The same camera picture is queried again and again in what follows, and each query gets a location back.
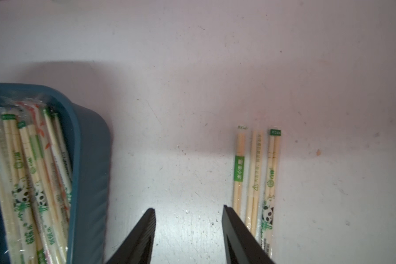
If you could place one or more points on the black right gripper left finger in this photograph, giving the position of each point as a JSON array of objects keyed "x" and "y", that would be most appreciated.
[{"x": 137, "y": 246}]

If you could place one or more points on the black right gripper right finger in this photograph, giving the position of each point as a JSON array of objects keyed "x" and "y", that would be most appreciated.
[{"x": 240, "y": 245}]

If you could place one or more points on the green band chopsticks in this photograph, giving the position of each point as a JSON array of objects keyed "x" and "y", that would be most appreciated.
[{"x": 238, "y": 169}]

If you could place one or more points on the panda print chopsticks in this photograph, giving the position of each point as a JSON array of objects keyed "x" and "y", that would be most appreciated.
[{"x": 268, "y": 205}]

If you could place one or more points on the plain chopsticks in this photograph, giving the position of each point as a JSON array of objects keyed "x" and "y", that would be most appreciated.
[{"x": 253, "y": 192}]

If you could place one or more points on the teal plastic storage box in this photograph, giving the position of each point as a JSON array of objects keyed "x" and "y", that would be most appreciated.
[{"x": 89, "y": 144}]

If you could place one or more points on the panda wrapped chopsticks in box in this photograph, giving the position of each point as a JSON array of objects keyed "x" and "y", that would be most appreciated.
[{"x": 22, "y": 207}]

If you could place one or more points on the red print wrapped chopsticks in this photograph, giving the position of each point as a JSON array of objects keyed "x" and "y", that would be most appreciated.
[{"x": 38, "y": 113}]

